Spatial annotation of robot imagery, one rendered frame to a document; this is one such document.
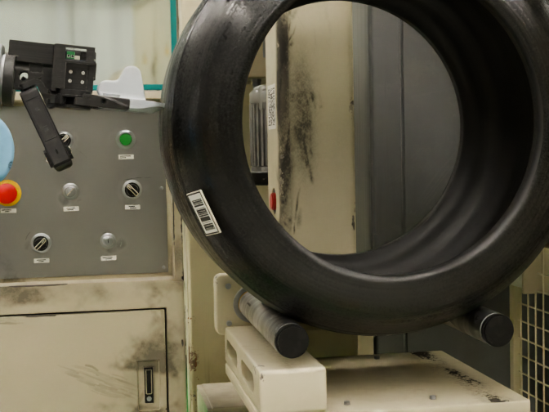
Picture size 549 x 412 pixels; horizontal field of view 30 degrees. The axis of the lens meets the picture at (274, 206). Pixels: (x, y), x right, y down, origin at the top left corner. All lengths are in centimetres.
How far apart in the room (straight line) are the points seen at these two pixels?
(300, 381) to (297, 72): 57
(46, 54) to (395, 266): 63
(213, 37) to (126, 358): 90
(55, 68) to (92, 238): 75
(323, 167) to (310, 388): 48
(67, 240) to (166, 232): 19
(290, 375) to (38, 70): 52
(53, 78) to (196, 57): 19
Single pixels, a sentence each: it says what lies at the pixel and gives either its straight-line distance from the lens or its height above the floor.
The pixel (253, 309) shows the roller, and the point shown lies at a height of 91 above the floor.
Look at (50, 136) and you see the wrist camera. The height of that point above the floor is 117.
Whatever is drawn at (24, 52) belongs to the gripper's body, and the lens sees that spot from 139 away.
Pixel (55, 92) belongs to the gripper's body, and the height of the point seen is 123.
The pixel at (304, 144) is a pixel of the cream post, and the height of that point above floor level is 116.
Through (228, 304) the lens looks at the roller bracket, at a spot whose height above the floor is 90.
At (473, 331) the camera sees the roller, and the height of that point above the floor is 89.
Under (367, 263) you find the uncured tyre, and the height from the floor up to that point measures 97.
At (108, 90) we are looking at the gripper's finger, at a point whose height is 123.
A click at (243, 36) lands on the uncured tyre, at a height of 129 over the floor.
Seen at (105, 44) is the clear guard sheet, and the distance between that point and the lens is 205.
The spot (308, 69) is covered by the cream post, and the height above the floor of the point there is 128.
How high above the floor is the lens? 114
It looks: 3 degrees down
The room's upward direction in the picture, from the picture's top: 1 degrees counter-clockwise
